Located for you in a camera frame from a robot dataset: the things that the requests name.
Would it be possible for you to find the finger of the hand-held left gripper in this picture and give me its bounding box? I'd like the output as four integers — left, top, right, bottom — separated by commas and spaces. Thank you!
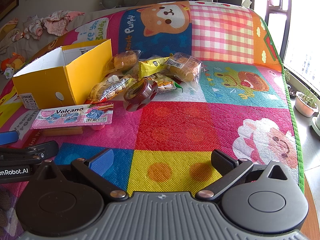
0, 141, 59, 159
0, 131, 19, 146

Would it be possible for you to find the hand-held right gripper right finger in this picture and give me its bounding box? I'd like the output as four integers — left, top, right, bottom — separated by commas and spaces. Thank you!
195, 149, 289, 202

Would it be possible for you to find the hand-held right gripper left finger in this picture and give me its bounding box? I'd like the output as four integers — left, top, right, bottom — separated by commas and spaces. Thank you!
32, 148, 129, 202

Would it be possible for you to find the pink volcano snack box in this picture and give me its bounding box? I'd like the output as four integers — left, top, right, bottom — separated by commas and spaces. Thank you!
30, 103, 114, 137

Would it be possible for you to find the yellow cardboard box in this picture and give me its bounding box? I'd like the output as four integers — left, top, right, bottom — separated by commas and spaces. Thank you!
12, 39, 113, 110

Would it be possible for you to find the bread with barcode label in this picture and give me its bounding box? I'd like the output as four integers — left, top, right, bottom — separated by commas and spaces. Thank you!
164, 52, 208, 92

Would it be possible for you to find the orange bread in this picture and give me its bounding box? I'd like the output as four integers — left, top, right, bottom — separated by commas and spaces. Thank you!
107, 50, 142, 73

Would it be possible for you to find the yellow snack bar packet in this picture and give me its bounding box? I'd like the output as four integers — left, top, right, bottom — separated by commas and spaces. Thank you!
139, 57, 173, 79

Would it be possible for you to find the colourful printed play mat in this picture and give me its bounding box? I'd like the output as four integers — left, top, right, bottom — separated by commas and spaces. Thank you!
0, 1, 305, 205

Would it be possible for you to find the orange plush toy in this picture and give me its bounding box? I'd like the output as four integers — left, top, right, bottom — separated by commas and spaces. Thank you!
0, 52, 26, 78

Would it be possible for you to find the green-edged snack packet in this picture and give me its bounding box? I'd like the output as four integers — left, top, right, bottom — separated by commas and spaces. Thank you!
149, 73, 184, 95

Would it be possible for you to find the pink flower pot with plant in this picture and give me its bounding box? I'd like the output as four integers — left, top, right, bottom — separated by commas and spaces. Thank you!
294, 86, 320, 118

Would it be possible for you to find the white flower pot with plant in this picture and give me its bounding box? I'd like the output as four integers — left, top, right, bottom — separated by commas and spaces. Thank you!
311, 109, 320, 133

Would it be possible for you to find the small baby garment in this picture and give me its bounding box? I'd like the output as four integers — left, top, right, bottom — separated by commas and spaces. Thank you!
23, 17, 44, 40

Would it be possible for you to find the pink clothes pile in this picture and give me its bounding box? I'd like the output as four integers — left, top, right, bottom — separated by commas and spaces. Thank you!
41, 10, 85, 37

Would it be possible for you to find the dark window frame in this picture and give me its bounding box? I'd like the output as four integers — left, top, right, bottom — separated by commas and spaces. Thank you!
264, 0, 293, 64

